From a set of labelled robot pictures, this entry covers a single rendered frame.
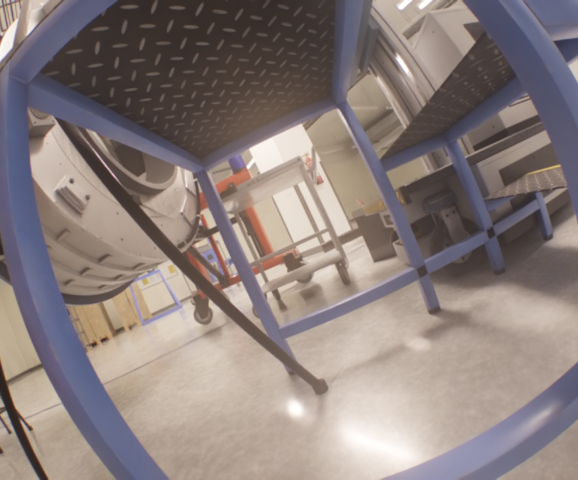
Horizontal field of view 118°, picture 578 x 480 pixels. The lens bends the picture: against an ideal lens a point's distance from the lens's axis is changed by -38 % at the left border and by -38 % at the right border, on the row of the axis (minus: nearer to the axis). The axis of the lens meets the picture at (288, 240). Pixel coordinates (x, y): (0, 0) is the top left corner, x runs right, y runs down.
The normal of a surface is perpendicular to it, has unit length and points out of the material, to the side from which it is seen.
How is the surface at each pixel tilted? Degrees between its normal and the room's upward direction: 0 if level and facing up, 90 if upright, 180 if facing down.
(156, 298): 90
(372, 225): 90
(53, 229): 139
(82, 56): 180
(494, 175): 90
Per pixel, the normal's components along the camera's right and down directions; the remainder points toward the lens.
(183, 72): 0.42, 0.91
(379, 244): -0.67, 0.30
